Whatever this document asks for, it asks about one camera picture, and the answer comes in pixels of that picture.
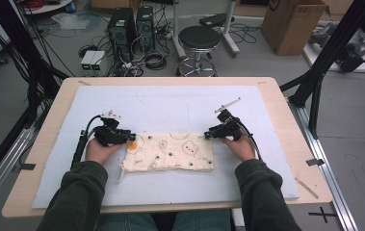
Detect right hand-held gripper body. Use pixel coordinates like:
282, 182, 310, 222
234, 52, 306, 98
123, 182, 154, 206
213, 97, 243, 141

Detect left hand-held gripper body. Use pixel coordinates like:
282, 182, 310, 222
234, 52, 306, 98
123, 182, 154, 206
92, 110, 130, 148

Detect cream printed cloth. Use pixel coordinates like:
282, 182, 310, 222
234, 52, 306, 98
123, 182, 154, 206
117, 132, 216, 185

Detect person's left hand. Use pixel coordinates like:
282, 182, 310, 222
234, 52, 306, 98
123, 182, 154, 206
85, 138, 124, 166

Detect person's right hand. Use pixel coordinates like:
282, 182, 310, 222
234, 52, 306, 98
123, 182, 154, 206
220, 129, 257, 163

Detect white foam board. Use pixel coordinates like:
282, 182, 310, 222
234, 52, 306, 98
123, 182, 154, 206
31, 85, 300, 210

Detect white power supply box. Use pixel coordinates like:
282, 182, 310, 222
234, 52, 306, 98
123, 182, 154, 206
80, 50, 97, 77
91, 51, 108, 77

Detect person's legs in jeans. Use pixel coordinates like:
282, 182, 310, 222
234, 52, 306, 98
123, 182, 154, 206
95, 210, 232, 231

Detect black tape strip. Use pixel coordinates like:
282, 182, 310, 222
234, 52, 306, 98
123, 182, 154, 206
12, 163, 37, 171
305, 158, 326, 167

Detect black round stool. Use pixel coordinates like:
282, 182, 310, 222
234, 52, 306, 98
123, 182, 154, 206
176, 25, 222, 77

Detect thin wooden stick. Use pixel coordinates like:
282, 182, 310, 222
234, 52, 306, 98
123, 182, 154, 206
294, 176, 320, 200

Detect large black computer tower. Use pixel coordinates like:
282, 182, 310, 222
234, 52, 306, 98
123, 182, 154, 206
107, 7, 137, 63

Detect slim black computer tower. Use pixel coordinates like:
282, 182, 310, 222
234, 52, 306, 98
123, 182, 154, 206
135, 5, 156, 52

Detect flat black pedal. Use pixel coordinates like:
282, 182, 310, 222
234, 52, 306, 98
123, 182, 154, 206
198, 13, 236, 29

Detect cardboard box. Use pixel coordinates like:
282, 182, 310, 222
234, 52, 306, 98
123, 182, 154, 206
260, 0, 331, 57

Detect clear plastic bag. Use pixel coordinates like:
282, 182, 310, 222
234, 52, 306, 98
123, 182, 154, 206
50, 12, 91, 32

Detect black tape cross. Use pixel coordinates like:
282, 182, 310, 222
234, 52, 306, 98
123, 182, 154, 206
308, 206, 337, 224

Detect round white table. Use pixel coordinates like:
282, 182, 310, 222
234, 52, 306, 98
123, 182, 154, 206
21, 0, 76, 15

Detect white board with grey device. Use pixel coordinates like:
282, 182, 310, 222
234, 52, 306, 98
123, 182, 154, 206
302, 21, 365, 75

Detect right hand-held gripper cable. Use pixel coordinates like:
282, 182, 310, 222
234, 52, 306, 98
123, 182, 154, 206
234, 117, 264, 162

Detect tangle of floor cables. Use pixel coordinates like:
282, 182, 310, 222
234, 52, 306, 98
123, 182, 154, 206
112, 30, 171, 78

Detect aluminium rail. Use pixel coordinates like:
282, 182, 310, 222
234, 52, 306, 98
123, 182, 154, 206
0, 127, 36, 219
286, 96, 360, 231

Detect black metal frame stand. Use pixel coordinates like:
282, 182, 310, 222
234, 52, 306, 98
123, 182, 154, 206
0, 0, 69, 129
279, 0, 365, 140

